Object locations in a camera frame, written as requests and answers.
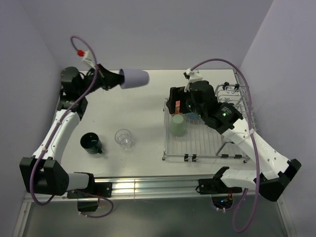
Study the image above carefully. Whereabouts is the lilac plastic cup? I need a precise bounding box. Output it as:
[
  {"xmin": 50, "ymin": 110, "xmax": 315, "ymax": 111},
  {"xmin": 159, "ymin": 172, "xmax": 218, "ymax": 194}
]
[{"xmin": 119, "ymin": 69, "xmax": 150, "ymax": 89}]

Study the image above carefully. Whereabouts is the clear plastic glass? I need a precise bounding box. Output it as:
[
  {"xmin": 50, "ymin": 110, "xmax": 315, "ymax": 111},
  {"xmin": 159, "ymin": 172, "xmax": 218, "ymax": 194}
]
[{"xmin": 115, "ymin": 129, "xmax": 132, "ymax": 150}]

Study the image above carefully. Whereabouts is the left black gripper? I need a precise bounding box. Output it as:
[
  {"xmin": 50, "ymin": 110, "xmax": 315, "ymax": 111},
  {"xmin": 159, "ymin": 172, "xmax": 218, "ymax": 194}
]
[{"xmin": 77, "ymin": 63, "xmax": 126, "ymax": 97}]

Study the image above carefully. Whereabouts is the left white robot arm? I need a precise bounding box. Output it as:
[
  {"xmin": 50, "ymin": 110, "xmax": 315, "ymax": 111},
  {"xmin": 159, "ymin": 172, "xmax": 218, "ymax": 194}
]
[{"xmin": 19, "ymin": 65, "xmax": 124, "ymax": 197}]

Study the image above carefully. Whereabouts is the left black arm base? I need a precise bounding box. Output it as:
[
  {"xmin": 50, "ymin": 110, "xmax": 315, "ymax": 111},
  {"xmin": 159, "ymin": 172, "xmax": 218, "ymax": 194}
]
[{"xmin": 67, "ymin": 182, "xmax": 113, "ymax": 215}]

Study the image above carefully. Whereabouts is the green ceramic cup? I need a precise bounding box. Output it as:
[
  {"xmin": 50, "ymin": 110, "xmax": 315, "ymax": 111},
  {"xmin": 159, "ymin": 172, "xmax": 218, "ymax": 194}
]
[{"xmin": 170, "ymin": 114, "xmax": 186, "ymax": 136}]

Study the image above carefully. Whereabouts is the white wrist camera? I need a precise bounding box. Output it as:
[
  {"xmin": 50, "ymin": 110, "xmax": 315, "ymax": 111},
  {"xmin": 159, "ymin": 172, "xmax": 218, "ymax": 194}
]
[
  {"xmin": 77, "ymin": 49, "xmax": 95, "ymax": 69},
  {"xmin": 183, "ymin": 69, "xmax": 203, "ymax": 92}
]

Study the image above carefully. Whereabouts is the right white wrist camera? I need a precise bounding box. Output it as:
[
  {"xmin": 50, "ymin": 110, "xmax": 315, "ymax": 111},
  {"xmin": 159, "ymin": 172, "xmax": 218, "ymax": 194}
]
[{"xmin": 183, "ymin": 69, "xmax": 203, "ymax": 92}]

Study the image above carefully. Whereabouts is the white wire dish rack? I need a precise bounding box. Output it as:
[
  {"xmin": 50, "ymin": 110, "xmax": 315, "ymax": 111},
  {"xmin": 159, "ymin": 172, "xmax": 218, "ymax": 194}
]
[{"xmin": 162, "ymin": 82, "xmax": 254, "ymax": 162}]

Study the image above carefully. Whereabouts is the dark green mug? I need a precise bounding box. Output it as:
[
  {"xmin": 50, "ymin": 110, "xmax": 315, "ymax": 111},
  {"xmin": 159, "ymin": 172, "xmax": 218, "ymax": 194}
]
[{"xmin": 80, "ymin": 132, "xmax": 103, "ymax": 155}]

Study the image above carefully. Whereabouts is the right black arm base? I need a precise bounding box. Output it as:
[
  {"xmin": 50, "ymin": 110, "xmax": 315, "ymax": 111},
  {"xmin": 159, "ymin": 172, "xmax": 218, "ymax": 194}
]
[{"xmin": 195, "ymin": 178, "xmax": 242, "ymax": 208}]

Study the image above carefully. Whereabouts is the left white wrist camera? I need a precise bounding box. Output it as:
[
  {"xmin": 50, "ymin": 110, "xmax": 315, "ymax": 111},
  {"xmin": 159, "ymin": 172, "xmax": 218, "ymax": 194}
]
[{"xmin": 77, "ymin": 49, "xmax": 95, "ymax": 69}]

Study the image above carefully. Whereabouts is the aluminium mounting rail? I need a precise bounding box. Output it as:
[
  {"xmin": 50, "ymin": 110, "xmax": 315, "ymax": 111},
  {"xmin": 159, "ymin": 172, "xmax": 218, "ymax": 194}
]
[{"xmin": 24, "ymin": 172, "xmax": 284, "ymax": 205}]

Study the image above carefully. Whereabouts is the orange ceramic mug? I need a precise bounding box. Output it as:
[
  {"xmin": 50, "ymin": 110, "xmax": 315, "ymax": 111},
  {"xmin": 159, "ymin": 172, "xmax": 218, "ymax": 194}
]
[{"xmin": 173, "ymin": 101, "xmax": 182, "ymax": 115}]

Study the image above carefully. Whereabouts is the plain blue cup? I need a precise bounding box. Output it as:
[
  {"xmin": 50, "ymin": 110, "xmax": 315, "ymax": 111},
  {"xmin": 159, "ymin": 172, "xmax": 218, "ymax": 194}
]
[{"xmin": 185, "ymin": 112, "xmax": 199, "ymax": 120}]

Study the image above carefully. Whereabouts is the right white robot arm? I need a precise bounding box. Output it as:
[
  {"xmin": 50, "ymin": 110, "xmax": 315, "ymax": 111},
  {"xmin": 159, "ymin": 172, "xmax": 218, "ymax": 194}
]
[{"xmin": 166, "ymin": 80, "xmax": 301, "ymax": 201}]

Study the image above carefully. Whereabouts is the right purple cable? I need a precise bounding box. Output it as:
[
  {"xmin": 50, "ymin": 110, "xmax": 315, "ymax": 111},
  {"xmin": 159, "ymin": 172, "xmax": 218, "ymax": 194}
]
[{"xmin": 190, "ymin": 58, "xmax": 260, "ymax": 233}]

